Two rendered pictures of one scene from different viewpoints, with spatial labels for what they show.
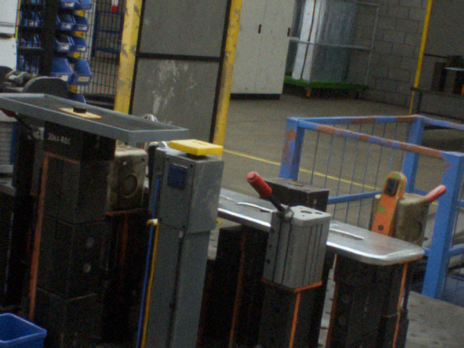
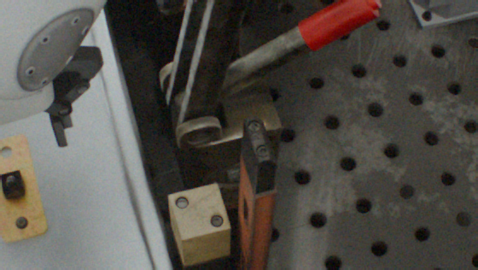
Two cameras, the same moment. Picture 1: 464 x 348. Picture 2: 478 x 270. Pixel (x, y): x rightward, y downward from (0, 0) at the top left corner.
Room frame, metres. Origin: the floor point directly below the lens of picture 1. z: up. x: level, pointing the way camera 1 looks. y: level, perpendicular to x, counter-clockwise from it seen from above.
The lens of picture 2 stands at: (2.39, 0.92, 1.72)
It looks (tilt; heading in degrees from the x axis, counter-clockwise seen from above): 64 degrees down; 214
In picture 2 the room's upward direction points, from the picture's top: 3 degrees clockwise
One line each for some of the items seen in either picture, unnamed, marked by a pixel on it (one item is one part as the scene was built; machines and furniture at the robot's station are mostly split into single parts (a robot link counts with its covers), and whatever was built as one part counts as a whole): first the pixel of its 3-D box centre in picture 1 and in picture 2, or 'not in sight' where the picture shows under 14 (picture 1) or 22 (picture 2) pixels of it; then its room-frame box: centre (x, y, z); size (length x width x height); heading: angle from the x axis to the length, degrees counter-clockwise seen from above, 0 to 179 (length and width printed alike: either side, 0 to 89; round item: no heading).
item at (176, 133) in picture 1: (82, 115); not in sight; (1.54, 0.27, 1.16); 0.37 x 0.14 x 0.02; 53
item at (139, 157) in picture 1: (112, 244); not in sight; (1.73, 0.21, 0.89); 0.13 x 0.11 x 0.38; 143
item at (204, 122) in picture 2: not in sight; (198, 132); (2.13, 0.72, 1.06); 0.03 x 0.01 x 0.03; 143
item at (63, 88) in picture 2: not in sight; (70, 101); (2.18, 0.65, 1.10); 0.03 x 0.03 x 0.07; 52
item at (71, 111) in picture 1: (79, 110); not in sight; (1.53, 0.27, 1.17); 0.08 x 0.04 x 0.01; 43
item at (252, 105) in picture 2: not in sight; (224, 202); (2.10, 0.71, 0.88); 0.07 x 0.06 x 0.35; 143
